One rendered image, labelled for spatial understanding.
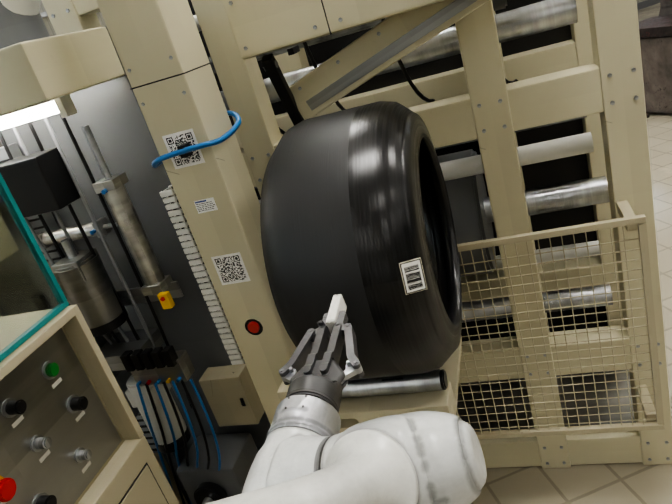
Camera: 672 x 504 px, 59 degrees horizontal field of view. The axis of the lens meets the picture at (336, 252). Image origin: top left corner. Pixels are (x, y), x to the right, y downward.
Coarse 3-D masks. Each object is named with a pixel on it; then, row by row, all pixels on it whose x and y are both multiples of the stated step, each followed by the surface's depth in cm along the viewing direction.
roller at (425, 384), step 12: (432, 372) 129; (444, 372) 129; (348, 384) 135; (360, 384) 133; (372, 384) 132; (384, 384) 132; (396, 384) 131; (408, 384) 130; (420, 384) 129; (432, 384) 128; (444, 384) 128; (348, 396) 135; (360, 396) 135
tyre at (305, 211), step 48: (288, 144) 117; (336, 144) 112; (384, 144) 108; (432, 144) 136; (288, 192) 110; (336, 192) 107; (384, 192) 104; (432, 192) 153; (288, 240) 108; (336, 240) 105; (384, 240) 103; (432, 240) 158; (288, 288) 110; (336, 288) 107; (384, 288) 104; (432, 288) 109; (384, 336) 109; (432, 336) 112
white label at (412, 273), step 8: (400, 264) 103; (408, 264) 103; (416, 264) 104; (408, 272) 104; (416, 272) 104; (408, 280) 104; (416, 280) 104; (424, 280) 104; (408, 288) 104; (416, 288) 105; (424, 288) 105
